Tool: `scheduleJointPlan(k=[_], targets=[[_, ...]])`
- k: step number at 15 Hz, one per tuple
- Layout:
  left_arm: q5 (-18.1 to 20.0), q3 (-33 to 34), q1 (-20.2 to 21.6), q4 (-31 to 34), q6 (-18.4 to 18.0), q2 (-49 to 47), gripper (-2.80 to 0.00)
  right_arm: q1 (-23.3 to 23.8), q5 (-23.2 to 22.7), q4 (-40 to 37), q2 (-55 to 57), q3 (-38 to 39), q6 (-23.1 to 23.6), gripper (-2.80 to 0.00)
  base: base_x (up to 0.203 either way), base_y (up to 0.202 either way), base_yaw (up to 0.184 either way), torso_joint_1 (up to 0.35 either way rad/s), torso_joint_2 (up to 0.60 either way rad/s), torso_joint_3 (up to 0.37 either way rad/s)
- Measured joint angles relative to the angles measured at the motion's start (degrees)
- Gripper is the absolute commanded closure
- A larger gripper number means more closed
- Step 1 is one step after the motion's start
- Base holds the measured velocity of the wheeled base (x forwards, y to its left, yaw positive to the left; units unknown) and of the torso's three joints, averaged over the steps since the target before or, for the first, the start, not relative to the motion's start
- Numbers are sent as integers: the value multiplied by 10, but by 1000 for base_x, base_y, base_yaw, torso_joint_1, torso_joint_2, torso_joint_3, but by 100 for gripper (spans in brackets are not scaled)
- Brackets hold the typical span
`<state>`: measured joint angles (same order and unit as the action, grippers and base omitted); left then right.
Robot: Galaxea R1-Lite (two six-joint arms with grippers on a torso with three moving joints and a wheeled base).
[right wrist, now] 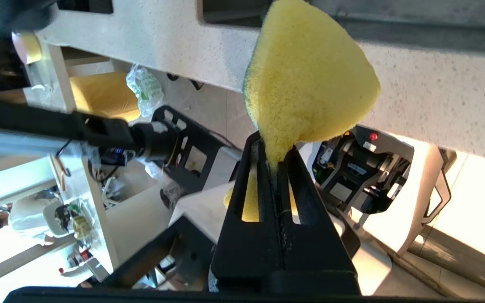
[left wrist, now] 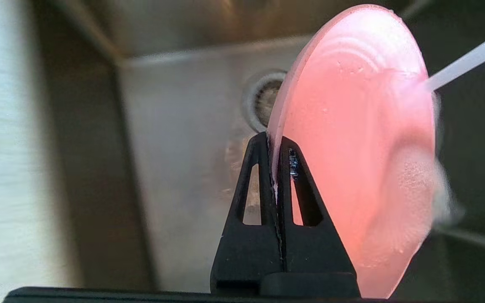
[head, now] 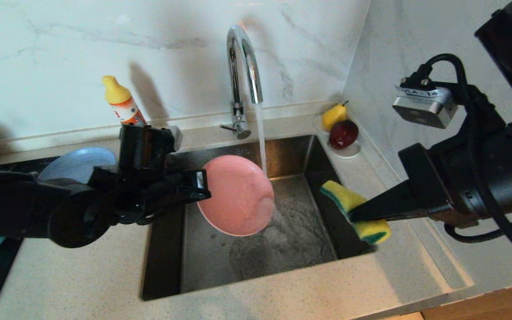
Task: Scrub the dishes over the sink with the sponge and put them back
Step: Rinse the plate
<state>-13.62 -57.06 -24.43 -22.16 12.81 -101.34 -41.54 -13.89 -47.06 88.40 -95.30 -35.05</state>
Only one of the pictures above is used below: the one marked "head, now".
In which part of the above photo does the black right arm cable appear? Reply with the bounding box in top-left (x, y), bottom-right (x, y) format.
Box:
top-left (409, 53), bottom-right (512, 270)

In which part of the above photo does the thin black braided cable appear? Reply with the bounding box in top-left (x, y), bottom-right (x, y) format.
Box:
top-left (444, 204), bottom-right (512, 244)

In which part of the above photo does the blue plate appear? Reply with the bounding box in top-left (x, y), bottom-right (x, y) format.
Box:
top-left (37, 147), bottom-right (118, 184)

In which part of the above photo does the yellow pear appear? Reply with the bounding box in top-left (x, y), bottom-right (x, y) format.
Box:
top-left (321, 101), bottom-right (349, 132)

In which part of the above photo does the chrome curved faucet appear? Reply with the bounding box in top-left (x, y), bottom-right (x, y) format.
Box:
top-left (220, 25), bottom-right (264, 140)

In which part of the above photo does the pink plate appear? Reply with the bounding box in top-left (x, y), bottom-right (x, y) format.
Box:
top-left (197, 154), bottom-right (276, 237)

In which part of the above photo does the yellow green fish-shaped sponge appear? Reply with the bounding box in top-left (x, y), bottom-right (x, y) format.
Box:
top-left (319, 180), bottom-right (392, 245)

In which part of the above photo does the small white dish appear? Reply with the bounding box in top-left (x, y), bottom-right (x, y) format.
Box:
top-left (313, 114), bottom-right (363, 160)

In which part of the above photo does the orange yellow detergent bottle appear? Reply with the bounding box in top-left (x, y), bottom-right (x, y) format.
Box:
top-left (102, 76), bottom-right (148, 128)

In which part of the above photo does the dark red apple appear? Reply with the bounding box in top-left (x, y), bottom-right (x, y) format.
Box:
top-left (328, 120), bottom-right (359, 150)

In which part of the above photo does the stainless steel sink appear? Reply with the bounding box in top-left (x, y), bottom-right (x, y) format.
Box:
top-left (142, 135), bottom-right (377, 301)

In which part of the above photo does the brown wooden cabinet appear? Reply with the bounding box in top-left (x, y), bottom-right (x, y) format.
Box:
top-left (420, 278), bottom-right (512, 320)

